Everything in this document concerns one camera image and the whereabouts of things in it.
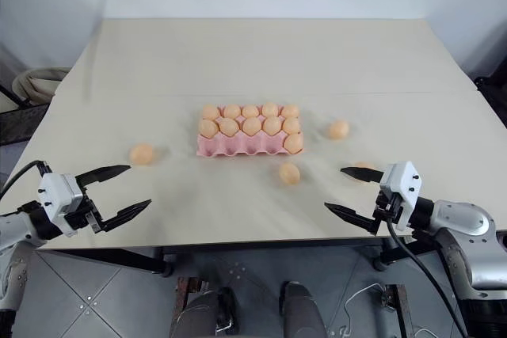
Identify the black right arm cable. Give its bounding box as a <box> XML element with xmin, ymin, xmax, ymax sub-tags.
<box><xmin>386</xmin><ymin>217</ymin><xmax>475</xmax><ymax>338</ymax></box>

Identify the black table frame bar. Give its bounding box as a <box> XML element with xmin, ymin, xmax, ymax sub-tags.
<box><xmin>36</xmin><ymin>248</ymin><xmax>176</xmax><ymax>278</ymax></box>

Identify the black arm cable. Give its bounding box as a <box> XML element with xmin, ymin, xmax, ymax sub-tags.
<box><xmin>0</xmin><ymin>160</ymin><xmax>51</xmax><ymax>200</ymax></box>
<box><xmin>386</xmin><ymin>217</ymin><xmax>475</xmax><ymax>338</ymax></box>

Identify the beige fabric bag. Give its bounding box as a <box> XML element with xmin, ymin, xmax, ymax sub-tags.
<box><xmin>11</xmin><ymin>67</ymin><xmax>69</xmax><ymax>108</ymax></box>

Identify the dark rounded shape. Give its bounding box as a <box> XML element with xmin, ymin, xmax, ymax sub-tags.
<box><xmin>169</xmin><ymin>287</ymin><xmax>239</xmax><ymax>338</ymax></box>
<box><xmin>278</xmin><ymin>280</ymin><xmax>326</xmax><ymax>338</ymax></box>

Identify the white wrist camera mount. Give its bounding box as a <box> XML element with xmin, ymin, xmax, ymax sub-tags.
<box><xmin>379</xmin><ymin>160</ymin><xmax>423</xmax><ymax>233</ymax></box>
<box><xmin>37</xmin><ymin>171</ymin><xmax>85</xmax><ymax>236</ymax></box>

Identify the black mesh chair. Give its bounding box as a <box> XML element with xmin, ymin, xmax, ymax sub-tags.
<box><xmin>0</xmin><ymin>83</ymin><xmax>49</xmax><ymax>146</ymax></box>

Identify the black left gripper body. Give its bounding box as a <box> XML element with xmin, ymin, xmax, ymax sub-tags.
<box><xmin>63</xmin><ymin>185</ymin><xmax>106</xmax><ymax>235</ymax></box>

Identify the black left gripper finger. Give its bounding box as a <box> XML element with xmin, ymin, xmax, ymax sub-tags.
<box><xmin>74</xmin><ymin>164</ymin><xmax>132</xmax><ymax>189</ymax></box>
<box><xmin>100</xmin><ymin>199</ymin><xmax>153</xmax><ymax>234</ymax></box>

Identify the pink egg carton with eggs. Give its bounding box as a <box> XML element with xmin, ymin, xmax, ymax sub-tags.
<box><xmin>196</xmin><ymin>104</ymin><xmax>306</xmax><ymax>158</ymax></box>

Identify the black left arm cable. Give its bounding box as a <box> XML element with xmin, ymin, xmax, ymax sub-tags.
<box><xmin>0</xmin><ymin>160</ymin><xmax>51</xmax><ymax>200</ymax></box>

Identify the thin white wire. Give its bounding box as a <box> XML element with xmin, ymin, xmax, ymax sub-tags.
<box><xmin>339</xmin><ymin>282</ymin><xmax>386</xmax><ymax>338</ymax></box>

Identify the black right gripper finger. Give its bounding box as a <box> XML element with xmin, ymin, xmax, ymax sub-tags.
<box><xmin>323</xmin><ymin>201</ymin><xmax>381</xmax><ymax>237</ymax></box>
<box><xmin>340</xmin><ymin>166</ymin><xmax>385</xmax><ymax>185</ymax></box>

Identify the brown metal stand bar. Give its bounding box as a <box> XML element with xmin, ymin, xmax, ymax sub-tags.
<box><xmin>175</xmin><ymin>275</ymin><xmax>208</xmax><ymax>316</ymax></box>
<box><xmin>384</xmin><ymin>283</ymin><xmax>414</xmax><ymax>338</ymax></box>

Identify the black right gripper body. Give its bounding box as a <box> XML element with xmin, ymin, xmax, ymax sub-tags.
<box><xmin>372</xmin><ymin>189</ymin><xmax>401</xmax><ymax>226</ymax></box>

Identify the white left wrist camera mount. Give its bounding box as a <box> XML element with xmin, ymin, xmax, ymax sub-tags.
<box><xmin>37</xmin><ymin>171</ymin><xmax>85</xmax><ymax>236</ymax></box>

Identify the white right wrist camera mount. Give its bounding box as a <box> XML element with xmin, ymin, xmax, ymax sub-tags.
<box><xmin>379</xmin><ymin>160</ymin><xmax>423</xmax><ymax>233</ymax></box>

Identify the black table leg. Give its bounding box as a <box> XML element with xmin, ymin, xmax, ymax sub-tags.
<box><xmin>373</xmin><ymin>234</ymin><xmax>441</xmax><ymax>272</ymax></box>

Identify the dark grey equipment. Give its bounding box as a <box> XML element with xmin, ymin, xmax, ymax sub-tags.
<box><xmin>471</xmin><ymin>17</ymin><xmax>507</xmax><ymax>118</ymax></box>

